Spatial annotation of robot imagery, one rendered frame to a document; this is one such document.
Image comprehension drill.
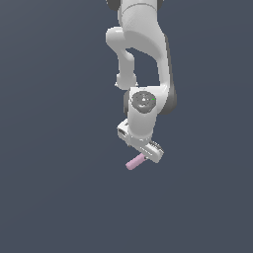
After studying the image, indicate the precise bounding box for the pink cylinder object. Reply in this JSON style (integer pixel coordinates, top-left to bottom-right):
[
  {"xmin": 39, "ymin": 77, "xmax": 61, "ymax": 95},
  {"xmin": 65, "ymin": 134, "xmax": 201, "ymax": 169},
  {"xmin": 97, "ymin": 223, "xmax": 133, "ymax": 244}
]
[{"xmin": 125, "ymin": 153, "xmax": 146, "ymax": 171}]

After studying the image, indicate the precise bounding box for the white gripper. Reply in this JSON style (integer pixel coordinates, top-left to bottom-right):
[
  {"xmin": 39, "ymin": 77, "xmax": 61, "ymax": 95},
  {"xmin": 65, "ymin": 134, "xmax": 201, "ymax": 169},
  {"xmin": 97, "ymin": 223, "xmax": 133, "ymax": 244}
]
[{"xmin": 116, "ymin": 120, "xmax": 165, "ymax": 164}]

